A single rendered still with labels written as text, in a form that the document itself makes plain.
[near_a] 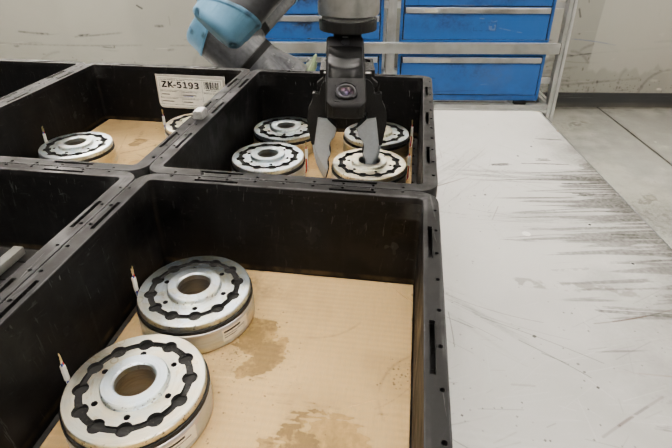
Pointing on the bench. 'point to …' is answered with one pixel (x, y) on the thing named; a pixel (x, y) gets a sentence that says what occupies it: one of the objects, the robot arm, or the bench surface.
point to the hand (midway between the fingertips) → (346, 171)
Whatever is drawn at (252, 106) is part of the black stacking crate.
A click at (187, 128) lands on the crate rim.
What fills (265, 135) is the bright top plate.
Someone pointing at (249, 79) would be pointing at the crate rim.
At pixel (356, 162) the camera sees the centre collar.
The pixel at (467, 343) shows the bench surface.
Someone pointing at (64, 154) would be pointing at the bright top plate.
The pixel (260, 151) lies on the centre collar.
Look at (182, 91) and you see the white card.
